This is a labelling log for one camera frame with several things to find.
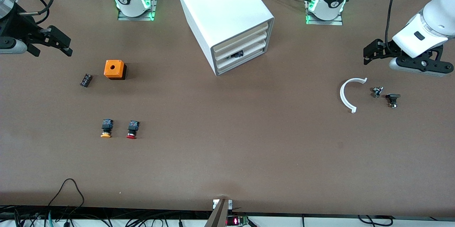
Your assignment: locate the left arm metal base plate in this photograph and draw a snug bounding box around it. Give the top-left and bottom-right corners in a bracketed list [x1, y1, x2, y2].
[305, 0, 344, 26]

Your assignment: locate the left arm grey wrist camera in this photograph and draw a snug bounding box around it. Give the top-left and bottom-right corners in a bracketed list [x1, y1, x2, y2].
[389, 46, 454, 78]

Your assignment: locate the white mount bracket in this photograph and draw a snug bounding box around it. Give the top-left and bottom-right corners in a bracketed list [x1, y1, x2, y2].
[213, 199, 233, 210]

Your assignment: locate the red push button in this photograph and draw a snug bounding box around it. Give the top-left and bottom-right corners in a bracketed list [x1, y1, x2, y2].
[126, 120, 140, 139]

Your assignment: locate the shallow white cabinet drawer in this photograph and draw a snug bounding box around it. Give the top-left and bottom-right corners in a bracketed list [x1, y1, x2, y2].
[214, 31, 267, 60]
[213, 23, 268, 52]

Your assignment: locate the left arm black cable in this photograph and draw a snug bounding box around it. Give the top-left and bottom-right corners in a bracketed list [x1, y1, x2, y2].
[385, 0, 404, 55]

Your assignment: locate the yellow push button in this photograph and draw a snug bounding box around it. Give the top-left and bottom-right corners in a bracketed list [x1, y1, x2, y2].
[100, 119, 114, 138]

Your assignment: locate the white curved plastic arc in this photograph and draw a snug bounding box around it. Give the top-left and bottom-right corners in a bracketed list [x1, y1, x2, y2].
[340, 78, 368, 114]

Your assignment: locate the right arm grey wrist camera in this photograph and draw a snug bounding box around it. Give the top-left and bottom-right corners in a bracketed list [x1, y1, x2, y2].
[0, 38, 28, 55]

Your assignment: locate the grey camera mount bar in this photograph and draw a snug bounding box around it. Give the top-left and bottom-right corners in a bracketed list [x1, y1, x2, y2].
[204, 199, 230, 227]

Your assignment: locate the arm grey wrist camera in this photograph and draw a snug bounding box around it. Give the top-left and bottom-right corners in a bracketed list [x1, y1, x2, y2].
[0, 38, 28, 55]
[389, 46, 454, 78]

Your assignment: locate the orange button enclosure box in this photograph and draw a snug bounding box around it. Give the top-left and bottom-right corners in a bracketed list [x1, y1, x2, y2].
[104, 60, 127, 80]

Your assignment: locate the thin black looped cable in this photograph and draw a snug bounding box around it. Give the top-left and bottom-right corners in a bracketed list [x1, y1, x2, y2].
[48, 178, 85, 208]

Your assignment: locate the deep white cabinet drawer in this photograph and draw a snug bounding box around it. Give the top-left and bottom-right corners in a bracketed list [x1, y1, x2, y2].
[215, 39, 267, 75]

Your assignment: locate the white drawer cabinet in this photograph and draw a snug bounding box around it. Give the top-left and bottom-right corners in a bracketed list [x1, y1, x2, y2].
[175, 0, 275, 76]

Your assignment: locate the small red-lit device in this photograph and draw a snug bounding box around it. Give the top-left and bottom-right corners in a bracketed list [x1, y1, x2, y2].
[227, 216, 249, 227]

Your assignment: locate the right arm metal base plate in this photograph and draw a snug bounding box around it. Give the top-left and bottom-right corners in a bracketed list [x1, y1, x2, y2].
[117, 0, 159, 21]

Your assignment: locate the black cable bundle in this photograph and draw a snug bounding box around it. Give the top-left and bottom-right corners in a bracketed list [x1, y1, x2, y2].
[0, 205, 214, 227]

